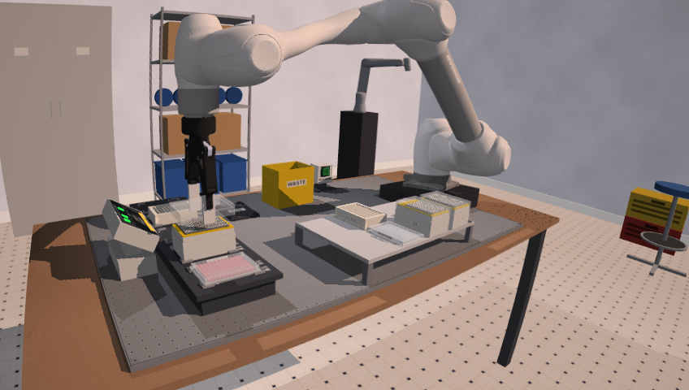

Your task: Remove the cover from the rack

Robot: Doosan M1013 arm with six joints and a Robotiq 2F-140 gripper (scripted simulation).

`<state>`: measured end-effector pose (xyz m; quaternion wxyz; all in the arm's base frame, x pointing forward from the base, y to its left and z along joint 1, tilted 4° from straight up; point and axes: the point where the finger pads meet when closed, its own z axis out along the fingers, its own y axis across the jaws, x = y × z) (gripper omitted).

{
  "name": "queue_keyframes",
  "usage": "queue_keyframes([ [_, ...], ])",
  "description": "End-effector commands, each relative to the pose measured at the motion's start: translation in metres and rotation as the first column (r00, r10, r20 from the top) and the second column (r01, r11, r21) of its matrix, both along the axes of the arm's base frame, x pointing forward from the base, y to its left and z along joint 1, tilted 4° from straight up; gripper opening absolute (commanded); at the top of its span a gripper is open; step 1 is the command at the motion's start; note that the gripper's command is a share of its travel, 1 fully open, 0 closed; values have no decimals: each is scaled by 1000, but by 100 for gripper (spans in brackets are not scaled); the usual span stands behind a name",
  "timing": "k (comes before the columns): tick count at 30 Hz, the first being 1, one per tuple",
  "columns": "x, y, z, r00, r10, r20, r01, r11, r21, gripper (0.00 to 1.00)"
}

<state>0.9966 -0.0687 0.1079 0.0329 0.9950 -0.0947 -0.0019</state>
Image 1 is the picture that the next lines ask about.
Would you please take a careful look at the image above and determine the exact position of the yellow waste bin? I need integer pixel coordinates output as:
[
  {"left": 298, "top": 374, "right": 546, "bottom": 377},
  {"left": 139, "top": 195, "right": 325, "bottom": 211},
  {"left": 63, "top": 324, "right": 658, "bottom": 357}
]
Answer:
[{"left": 262, "top": 161, "right": 314, "bottom": 209}]

